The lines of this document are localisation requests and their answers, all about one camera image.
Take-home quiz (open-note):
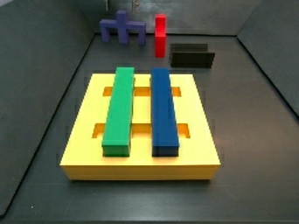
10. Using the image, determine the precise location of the blue long bar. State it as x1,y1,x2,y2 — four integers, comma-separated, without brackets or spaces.
151,68,181,157

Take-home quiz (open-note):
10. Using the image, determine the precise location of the purple cross-shaped block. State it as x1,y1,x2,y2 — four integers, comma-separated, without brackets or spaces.
99,10,146,46

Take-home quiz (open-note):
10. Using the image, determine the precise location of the black block holder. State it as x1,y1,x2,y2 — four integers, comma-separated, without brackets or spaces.
170,44,215,68

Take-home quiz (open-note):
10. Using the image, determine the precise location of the yellow slotted base board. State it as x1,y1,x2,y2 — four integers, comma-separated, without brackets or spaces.
61,73,221,180

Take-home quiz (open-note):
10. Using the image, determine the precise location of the red upright block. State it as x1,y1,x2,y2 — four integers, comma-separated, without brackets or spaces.
154,14,166,58

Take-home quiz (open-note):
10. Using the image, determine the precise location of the green long bar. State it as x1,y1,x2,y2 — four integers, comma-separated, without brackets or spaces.
102,67,135,157

